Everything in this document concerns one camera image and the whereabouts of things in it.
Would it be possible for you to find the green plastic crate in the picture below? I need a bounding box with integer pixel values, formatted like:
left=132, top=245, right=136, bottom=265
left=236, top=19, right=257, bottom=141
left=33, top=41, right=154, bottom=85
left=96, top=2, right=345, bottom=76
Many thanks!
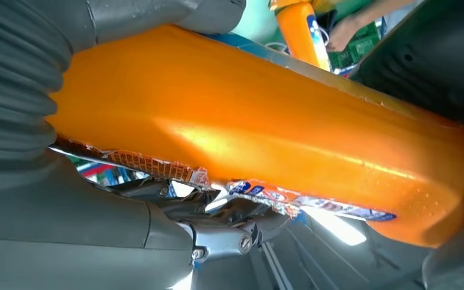
left=330, top=22, right=382, bottom=71

